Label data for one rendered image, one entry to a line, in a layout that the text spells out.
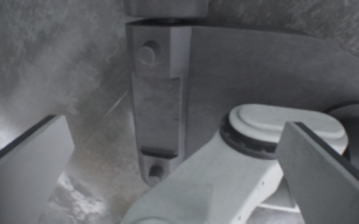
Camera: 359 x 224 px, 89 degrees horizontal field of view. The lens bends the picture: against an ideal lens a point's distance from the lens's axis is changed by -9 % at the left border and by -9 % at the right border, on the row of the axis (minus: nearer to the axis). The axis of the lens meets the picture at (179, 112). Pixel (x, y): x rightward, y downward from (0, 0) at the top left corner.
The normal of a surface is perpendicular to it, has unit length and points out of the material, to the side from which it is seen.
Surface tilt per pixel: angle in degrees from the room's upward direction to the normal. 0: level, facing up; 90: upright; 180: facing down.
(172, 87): 0
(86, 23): 0
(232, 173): 90
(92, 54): 0
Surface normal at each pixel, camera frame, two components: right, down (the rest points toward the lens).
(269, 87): -0.21, 0.49
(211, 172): 0.03, -0.86
